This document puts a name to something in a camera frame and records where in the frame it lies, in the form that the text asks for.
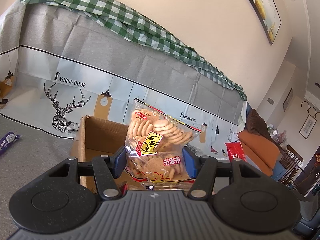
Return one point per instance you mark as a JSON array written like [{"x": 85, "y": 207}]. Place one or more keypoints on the brown cardboard box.
[{"x": 97, "y": 137}]

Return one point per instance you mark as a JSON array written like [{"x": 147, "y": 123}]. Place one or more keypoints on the clear rice cracker bag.
[{"x": 154, "y": 145}]

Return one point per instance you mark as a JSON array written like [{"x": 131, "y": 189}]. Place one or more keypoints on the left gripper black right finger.
[{"x": 205, "y": 169}]

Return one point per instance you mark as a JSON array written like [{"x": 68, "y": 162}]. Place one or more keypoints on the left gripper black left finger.
[{"x": 105, "y": 169}]

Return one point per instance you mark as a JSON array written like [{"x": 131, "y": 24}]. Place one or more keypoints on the brown blanket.
[{"x": 255, "y": 124}]

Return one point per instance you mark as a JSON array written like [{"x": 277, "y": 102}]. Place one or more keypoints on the wooden dining chair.
[{"x": 291, "y": 160}]

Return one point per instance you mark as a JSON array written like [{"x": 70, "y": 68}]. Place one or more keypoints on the red snack packet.
[{"x": 235, "y": 151}]

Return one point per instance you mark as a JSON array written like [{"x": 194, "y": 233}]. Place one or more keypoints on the framed yellow wall painting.
[{"x": 269, "y": 17}]

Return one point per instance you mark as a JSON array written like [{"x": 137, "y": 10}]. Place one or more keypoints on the framed calligraphy wall art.
[{"x": 308, "y": 126}]

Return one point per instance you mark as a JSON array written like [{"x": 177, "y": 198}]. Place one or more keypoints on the grey deer print sofa cover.
[{"x": 58, "y": 66}]

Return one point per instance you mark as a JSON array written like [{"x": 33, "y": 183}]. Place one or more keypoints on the small dark framed picture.
[{"x": 288, "y": 99}]

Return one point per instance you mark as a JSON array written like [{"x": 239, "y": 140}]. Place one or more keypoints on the green checkered cloth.
[{"x": 137, "y": 28}]

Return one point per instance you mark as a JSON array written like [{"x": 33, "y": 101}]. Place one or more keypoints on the purple chocolate bar wrapper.
[{"x": 7, "y": 141}]

